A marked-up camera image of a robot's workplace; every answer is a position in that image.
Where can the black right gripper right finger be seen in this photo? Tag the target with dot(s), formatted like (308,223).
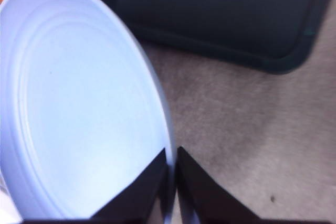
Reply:
(204,197)

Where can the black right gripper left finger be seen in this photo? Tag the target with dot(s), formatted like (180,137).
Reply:
(136,195)

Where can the blue round plate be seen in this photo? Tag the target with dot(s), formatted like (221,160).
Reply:
(78,90)

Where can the black cutting board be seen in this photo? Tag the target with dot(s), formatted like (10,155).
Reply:
(210,11)

